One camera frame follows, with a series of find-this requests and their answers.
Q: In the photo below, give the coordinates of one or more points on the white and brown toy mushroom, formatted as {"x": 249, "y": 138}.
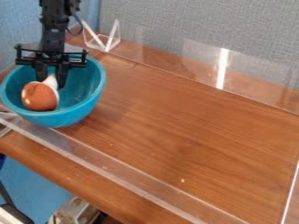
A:
{"x": 40, "y": 95}

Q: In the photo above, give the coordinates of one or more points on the white power strip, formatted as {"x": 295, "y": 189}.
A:
{"x": 76, "y": 211}

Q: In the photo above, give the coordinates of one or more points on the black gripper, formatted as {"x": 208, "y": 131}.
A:
{"x": 48, "y": 52}

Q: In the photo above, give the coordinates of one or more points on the blue plastic bowl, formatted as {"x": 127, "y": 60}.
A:
{"x": 79, "y": 96}

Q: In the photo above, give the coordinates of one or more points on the clear acrylic barrier wall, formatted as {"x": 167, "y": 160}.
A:
{"x": 191, "y": 142}

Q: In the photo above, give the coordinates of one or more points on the black and white object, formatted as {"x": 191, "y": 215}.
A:
{"x": 9, "y": 214}

